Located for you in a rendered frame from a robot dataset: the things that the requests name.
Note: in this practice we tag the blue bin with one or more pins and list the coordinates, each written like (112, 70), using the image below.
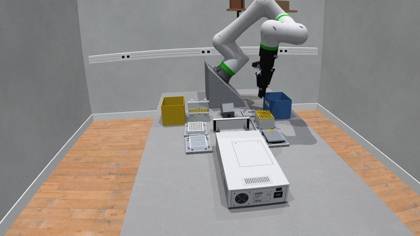
(278, 104)

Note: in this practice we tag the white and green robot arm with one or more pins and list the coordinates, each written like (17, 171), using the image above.
(279, 28)

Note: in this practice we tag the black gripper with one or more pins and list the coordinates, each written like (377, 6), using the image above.
(264, 75)

